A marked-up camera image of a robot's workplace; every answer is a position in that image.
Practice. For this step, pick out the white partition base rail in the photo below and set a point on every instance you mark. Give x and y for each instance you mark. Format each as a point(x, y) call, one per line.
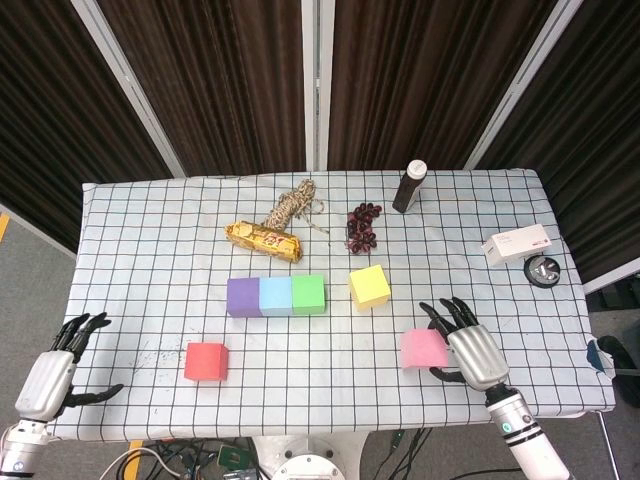
point(35, 227)
point(615, 282)

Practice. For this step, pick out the yellow foam cube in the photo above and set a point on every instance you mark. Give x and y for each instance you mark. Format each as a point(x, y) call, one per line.
point(370, 287)

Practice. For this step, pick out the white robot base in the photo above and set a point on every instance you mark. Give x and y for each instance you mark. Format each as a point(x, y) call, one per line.
point(310, 457)

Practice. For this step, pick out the dark bottle white cap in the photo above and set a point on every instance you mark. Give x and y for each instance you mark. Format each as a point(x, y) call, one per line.
point(407, 192)

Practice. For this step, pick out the black round tin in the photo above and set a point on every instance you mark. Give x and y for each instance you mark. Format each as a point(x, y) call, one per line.
point(542, 272)

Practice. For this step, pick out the red foam cube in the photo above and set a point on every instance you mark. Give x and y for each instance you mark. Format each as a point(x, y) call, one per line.
point(206, 362)

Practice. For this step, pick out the dark brown curtain panel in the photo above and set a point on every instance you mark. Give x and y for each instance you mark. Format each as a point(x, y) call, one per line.
point(415, 85)
point(215, 90)
point(50, 125)
point(600, 125)

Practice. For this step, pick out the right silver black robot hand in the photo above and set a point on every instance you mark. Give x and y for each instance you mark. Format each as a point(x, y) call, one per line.
point(477, 355)

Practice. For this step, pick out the green foam cube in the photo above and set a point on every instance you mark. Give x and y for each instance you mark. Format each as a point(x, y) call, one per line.
point(310, 295)

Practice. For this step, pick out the golden biscuit packet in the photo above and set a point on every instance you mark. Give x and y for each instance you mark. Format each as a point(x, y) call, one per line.
point(262, 241)

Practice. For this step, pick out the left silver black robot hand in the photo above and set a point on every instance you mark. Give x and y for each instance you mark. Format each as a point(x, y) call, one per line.
point(45, 382)

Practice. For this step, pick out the white partition post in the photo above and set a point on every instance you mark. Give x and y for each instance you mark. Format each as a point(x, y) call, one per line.
point(130, 85)
point(316, 85)
point(520, 85)

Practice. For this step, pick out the light blue foam cube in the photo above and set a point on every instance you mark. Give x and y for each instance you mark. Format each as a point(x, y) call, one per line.
point(276, 297)

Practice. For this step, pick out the white black checkered tablecloth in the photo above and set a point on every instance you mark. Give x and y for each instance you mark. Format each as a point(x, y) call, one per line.
point(125, 300)

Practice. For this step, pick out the purple foam cube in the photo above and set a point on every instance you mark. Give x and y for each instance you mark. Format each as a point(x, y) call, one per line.
point(243, 297)

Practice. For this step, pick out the dark red grape bunch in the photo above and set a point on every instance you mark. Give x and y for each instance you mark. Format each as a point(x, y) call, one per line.
point(361, 230)

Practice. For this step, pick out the green circuit board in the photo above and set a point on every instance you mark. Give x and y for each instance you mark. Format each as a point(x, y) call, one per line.
point(231, 455)

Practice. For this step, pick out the pink foam cube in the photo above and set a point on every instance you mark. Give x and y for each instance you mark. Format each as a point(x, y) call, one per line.
point(420, 350)

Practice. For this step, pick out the white cardboard box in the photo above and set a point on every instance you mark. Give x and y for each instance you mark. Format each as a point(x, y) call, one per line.
point(515, 245)

